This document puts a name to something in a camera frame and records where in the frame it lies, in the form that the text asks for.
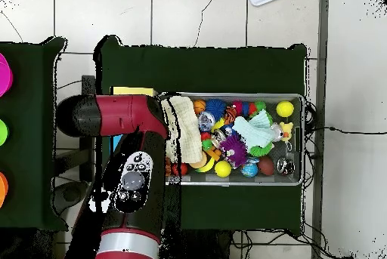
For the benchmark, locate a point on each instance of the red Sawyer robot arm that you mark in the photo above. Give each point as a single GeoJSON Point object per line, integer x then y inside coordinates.
{"type": "Point", "coordinates": [121, 114]}

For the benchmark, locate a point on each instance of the wooden box with three holes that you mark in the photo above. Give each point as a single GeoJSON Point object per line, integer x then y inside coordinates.
{"type": "Point", "coordinates": [133, 90]}

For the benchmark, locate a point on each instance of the cream knitted cloth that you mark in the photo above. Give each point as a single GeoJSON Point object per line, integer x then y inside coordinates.
{"type": "Point", "coordinates": [189, 132]}

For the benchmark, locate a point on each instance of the small orange basketball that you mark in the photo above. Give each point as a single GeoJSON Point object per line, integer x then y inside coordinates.
{"type": "Point", "coordinates": [199, 106]}

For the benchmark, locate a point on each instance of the blue spiky ball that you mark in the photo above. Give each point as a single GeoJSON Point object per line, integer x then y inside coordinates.
{"type": "Point", "coordinates": [216, 107]}

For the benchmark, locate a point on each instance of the red ball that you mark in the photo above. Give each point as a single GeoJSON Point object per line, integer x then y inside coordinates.
{"type": "Point", "coordinates": [183, 169]}

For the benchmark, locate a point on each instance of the purple spiky toy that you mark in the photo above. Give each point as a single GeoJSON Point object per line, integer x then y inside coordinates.
{"type": "Point", "coordinates": [234, 150]}

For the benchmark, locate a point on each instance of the yellow ball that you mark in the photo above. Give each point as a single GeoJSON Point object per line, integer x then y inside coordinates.
{"type": "Point", "coordinates": [284, 109]}
{"type": "Point", "coordinates": [222, 168]}

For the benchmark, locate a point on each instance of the mint green cloth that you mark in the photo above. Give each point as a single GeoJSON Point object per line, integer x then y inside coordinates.
{"type": "Point", "coordinates": [254, 130]}

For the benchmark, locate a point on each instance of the dark green tablecloth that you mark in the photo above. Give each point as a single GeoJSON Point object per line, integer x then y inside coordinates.
{"type": "Point", "coordinates": [30, 165]}
{"type": "Point", "coordinates": [211, 68]}

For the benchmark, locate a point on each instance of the globe print ball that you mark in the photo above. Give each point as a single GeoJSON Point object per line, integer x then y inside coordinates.
{"type": "Point", "coordinates": [250, 170]}

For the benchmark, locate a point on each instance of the green spiky ball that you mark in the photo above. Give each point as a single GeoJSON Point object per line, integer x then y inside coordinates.
{"type": "Point", "coordinates": [260, 151]}

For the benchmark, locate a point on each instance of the yellow plush duck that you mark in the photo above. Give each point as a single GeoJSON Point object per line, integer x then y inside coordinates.
{"type": "Point", "coordinates": [286, 129]}

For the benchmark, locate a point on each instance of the black and silver can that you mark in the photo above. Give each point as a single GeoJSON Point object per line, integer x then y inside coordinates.
{"type": "Point", "coordinates": [285, 167]}

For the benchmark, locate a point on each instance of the lime green plastic cup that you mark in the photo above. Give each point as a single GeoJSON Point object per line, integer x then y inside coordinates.
{"type": "Point", "coordinates": [3, 132]}

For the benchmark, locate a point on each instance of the pink plastic bowl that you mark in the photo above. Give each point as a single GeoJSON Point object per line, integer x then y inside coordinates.
{"type": "Point", "coordinates": [4, 74]}

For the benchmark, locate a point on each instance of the orange plastic bowl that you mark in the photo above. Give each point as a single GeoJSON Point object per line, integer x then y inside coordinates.
{"type": "Point", "coordinates": [3, 189]}

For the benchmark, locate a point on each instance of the grey metal rail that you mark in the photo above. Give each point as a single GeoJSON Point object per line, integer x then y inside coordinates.
{"type": "Point", "coordinates": [322, 44]}

